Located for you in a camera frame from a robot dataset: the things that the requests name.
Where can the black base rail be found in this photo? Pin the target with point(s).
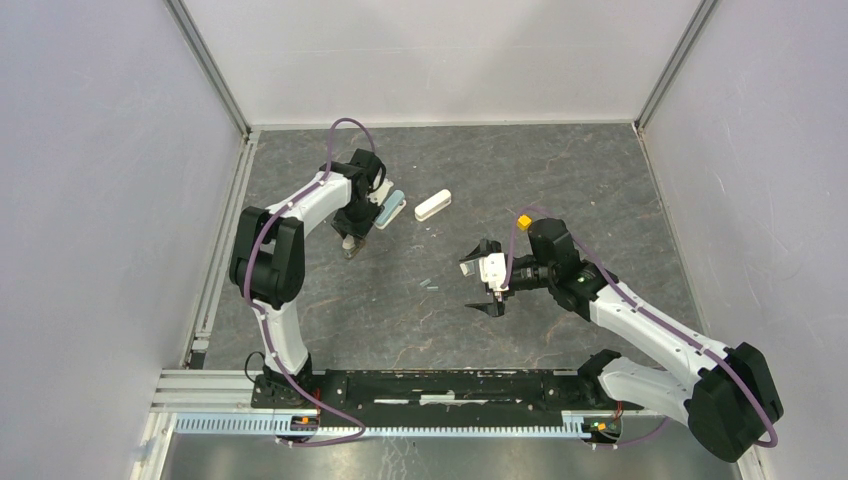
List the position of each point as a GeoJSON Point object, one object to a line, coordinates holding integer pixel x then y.
{"type": "Point", "coordinates": [435, 398]}

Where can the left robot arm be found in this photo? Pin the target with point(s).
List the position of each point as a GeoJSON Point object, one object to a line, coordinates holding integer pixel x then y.
{"type": "Point", "coordinates": [268, 262]}

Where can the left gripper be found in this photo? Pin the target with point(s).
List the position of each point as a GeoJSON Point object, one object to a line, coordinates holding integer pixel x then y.
{"type": "Point", "coordinates": [359, 230]}

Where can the small beige stapler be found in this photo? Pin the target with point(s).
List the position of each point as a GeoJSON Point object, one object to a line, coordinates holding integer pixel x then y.
{"type": "Point", "coordinates": [351, 246]}

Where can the white stapler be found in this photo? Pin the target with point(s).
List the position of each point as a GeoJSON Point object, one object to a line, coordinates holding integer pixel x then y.
{"type": "Point", "coordinates": [433, 205]}

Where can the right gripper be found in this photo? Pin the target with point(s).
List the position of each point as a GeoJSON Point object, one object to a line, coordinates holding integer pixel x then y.
{"type": "Point", "coordinates": [496, 308]}

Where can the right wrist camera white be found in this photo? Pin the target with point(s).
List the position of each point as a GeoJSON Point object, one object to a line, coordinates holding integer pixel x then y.
{"type": "Point", "coordinates": [492, 271]}

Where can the staple box grey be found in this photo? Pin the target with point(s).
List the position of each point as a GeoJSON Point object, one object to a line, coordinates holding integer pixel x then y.
{"type": "Point", "coordinates": [469, 268]}

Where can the yellow cube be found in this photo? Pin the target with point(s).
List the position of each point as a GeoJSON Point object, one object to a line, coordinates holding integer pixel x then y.
{"type": "Point", "coordinates": [523, 222]}

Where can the white cable tray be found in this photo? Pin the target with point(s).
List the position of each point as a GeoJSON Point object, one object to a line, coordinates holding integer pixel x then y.
{"type": "Point", "coordinates": [307, 426]}

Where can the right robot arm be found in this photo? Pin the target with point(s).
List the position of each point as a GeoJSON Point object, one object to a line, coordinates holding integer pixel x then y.
{"type": "Point", "coordinates": [726, 396]}

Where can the light blue stapler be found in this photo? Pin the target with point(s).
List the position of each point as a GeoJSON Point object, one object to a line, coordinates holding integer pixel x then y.
{"type": "Point", "coordinates": [391, 201]}

